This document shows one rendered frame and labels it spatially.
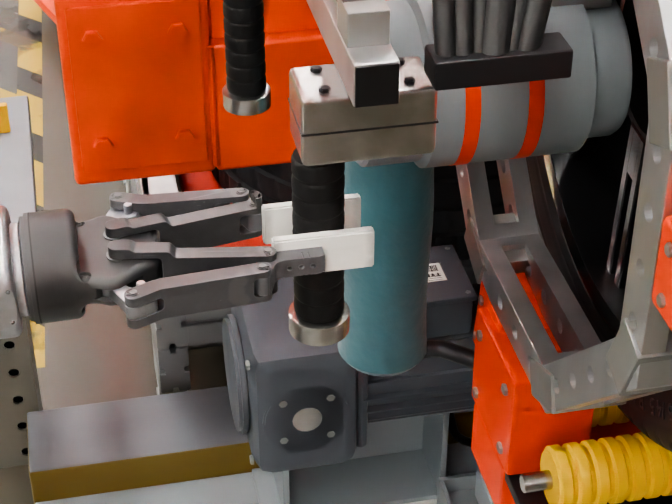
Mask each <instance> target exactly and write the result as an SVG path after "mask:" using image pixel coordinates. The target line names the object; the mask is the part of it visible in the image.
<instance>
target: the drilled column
mask: <svg viewBox="0 0 672 504"><path fill-rule="evenodd" d="M40 410H43V406H42V399H41V392H40V386H39V379H38V373H37V366H36V359H35V353H34V346H33V339H32V333H31V326H30V319H29V316H26V317H23V329H22V333H21V334H20V336H18V337H14V338H6V339H0V468H6V467H13V466H20V465H28V444H27V424H26V415H27V413H28V412H33V411H40Z"/></svg>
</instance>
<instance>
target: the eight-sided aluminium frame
mask: <svg viewBox="0 0 672 504"><path fill-rule="evenodd" d="M633 4H634V9H635V15H636V20H637V25H638V31H639V36H640V41H641V47H642V52H643V57H644V63H645V68H646V73H647V92H648V129H647V136H646V144H645V151H644V158H643V165H642V172H641V179H640V186H639V194H638V201H637V208H636V215H635V222H634V229H633V236H632V244H631V251H630V258H629V265H628V272H627V279H626V286H625V294H624V301H623V308H622V315H621V322H620V328H619V330H618V332H617V335H616V337H615V338H612V339H610V340H607V341H605V342H602V343H601V341H600V339H599V337H598V336H597V334H596V332H595V330H594V329H593V327H592V325H591V324H590V322H589V320H588V318H587V317H586V315H585V313H584V311H583V310H582V308H581V306H580V304H579V303H578V301H577V299H576V297H575V296H574V294H573V292H572V291H571V289H570V287H569V285H568V284H567V282H566V280H565V278H564V277H563V275H562V273H561V271H560V270H559V268H558V266H557V264H556V263H555V261H554V259H553V257H552V256H551V254H550V252H549V251H548V249H547V247H546V245H545V243H544V240H543V237H542V234H541V230H540V227H539V224H538V221H537V218H536V214H535V208H534V202H533V197H532V191H531V185H530V179H529V173H528V167H527V162H526V157H525V158H517V159H504V160H496V162H497V168H498V174H499V180H500V186H501V191H502V197H503V203H504V209H505V214H497V215H493V212H492V206H491V200H490V194H489V188H488V182H487V176H486V170H485V164H484V162H476V163H467V164H463V165H456V171H457V177H458V183H459V189H460V195H461V201H462V207H463V214H464V220H465V226H466V231H465V235H464V239H465V243H466V246H467V250H468V253H469V257H470V260H471V264H472V268H473V271H474V275H475V278H476V282H477V284H481V281H482V282H483V284H484V287H485V290H486V292H487V295H488V297H489V300H490V302H491V304H492V306H493V308H494V310H495V313H496V315H497V317H498V319H499V321H500V323H501V325H502V327H503V329H504V331H505V333H506V335H507V337H508V339H509V341H510V343H511V345H512V347H513V349H514V351H515V353H516V355H517V357H518V359H519V361H520V363H521V365H522V367H523V369H524V371H525V373H526V375H527V377H528V380H529V382H530V384H531V394H532V396H533V397H534V398H535V399H536V400H538V401H539V402H540V404H541V406H542V408H543V410H544V412H545V413H546V414H559V413H566V412H573V411H580V410H587V409H595V408H602V407H609V406H616V405H623V404H626V402H627V401H629V400H632V399H636V398H640V397H644V396H648V395H652V394H656V393H660V392H663V391H667V390H671V389H672V331H671V330H670V328H669V326H668V325H667V323H666V322H665V320H664V319H663V317H662V316H661V314H660V313H659V311H658V309H657V308H656V306H655V305H654V303H653V301H652V292H653V286H654V279H655V273H656V266H657V260H658V253H659V247H660V240H661V234H662V227H663V221H664V219H665V218H666V217H667V216H669V215H672V0H633ZM523 272H525V274H526V277H527V279H528V282H529V284H530V287H531V289H532V291H533V294H534V296H535V299H536V301H537V304H538V306H539V308H540V311H541V313H542V315H543V317H544V319H545V321H546V323H547V325H548V326H549V328H550V330H551V332H552V334H553V336H554V338H555V339H556V341H557V343H558V345H559V347H560V349H561V351H562V352H561V353H558V352H557V351H556V349H555V347H554V345H553V343H552V341H551V339H550V337H549V336H548V334H547V332H546V330H545V328H544V326H543V324H542V322H541V320H540V319H539V317H538V315H537V313H536V311H535V309H534V307H533V305H532V303H531V302H530V300H529V298H528V296H527V294H526V292H525V290H524V288H523V287H522V285H521V283H520V281H519V279H518V277H517V275H516V273H523Z"/></svg>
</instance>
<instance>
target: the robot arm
mask: <svg viewBox="0 0 672 504"><path fill-rule="evenodd" d="M109 200H110V210H109V211H108V213H107V214H106V216H99V217H96V218H93V219H91V220H88V221H84V222H80V223H78V222H76V221H75V218H74V214H73V212H72V211H71V210H69V209H65V208H64V209H55V210H46V211H37V212H28V213H23V216H19V223H11V219H10V215H9V212H8V210H7V208H6V207H5V206H3V205H0V339H6V338H14V337H18V336H20V334H21V333H22V329H23V317H26V316H30V319H31V321H32V322H34V321H35V322H36V324H42V323H50V322H58V321H66V320H74V319H79V318H81V317H82V316H83V315H84V314H85V306H86V305H87V304H103V305H108V306H114V305H118V306H119V307H120V308H121V309H122V310H123V311H124V312H125V313H126V320H127V326H128V327H129V328H131V329H139V328H142V327H145V326H147V325H150V324H152V323H155V322H157V321H159V320H162V319H166V318H172V317H178V316H184V315H190V314H196V313H202V312H208V311H214V310H220V309H226V308H232V307H238V306H244V305H250V304H256V303H262V302H267V301H269V300H271V299H272V294H274V293H276V292H277V290H278V280H279V279H281V278H286V277H295V276H303V275H309V274H311V275H312V274H319V273H322V272H328V271H337V270H345V269H354V268H363V267H371V266H373V265H374V229H373V227H371V226H367V227H361V197H360V195H358V193H356V194H348V195H345V206H344V212H345V223H344V229H339V230H330V231H321V232H312V233H303V234H294V235H293V234H292V229H293V224H292V210H293V208H292V201H289V202H280V203H272V204H262V193H260V192H259V191H251V198H250V197H249V191H248V189H246V188H228V189H214V190H200V191H186V192H173V193H159V194H145V195H142V194H133V193H125V192H115V193H112V194H111V195H110V196H109ZM230 203H232V204H230ZM261 235H262V239H263V242H264V243H265V244H271V245H272V247H271V246H250V247H214V246H219V245H223V244H228V243H232V242H237V241H242V240H246V239H251V238H255V237H259V236H261ZM162 264H163V273H162ZM163 276H164V277H163Z"/></svg>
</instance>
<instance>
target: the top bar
mask: <svg viewBox="0 0 672 504"><path fill-rule="evenodd" d="M306 1H307V3H308V5H309V8H310V10H311V12H312V14H313V17H314V19H315V21H316V23H317V26H318V28H319V30H320V32H321V35H322V37H323V39H324V41H325V44H326V46H327V48H328V50H329V53H330V55H331V57H332V59H333V62H334V64H335V66H336V68H337V71H338V73H339V75H340V77H341V79H342V82H343V84H344V86H345V88H346V91H347V93H348V95H349V97H350V100H351V102H352V104H353V106H355V108H359V107H369V106H379V105H389V104H398V103H399V80H400V61H399V59H398V57H397V55H396V53H395V51H394V50H393V48H392V46H391V44H388V45H379V46H368V47H358V48H347V47H346V45H345V43H344V41H343V39H342V37H341V34H340V32H339V30H338V28H337V1H336V0H306Z"/></svg>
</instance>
